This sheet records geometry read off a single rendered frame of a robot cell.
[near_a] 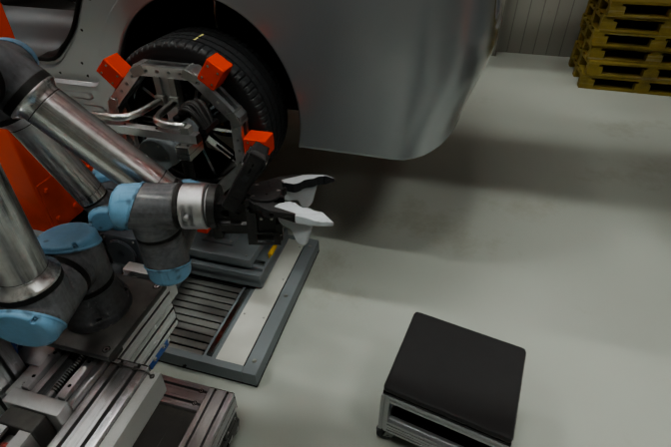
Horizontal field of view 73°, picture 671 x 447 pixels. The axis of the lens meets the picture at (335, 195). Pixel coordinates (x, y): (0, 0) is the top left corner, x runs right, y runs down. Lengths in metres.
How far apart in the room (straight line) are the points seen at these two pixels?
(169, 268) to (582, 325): 1.94
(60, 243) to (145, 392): 0.37
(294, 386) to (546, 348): 1.08
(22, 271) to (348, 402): 1.31
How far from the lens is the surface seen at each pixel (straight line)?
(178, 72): 1.69
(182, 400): 1.75
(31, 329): 1.00
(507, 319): 2.28
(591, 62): 4.96
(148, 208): 0.75
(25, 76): 0.89
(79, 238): 1.06
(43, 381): 1.24
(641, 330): 2.51
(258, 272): 2.17
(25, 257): 0.94
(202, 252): 2.23
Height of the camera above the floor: 1.65
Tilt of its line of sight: 35 degrees down
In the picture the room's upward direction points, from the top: straight up
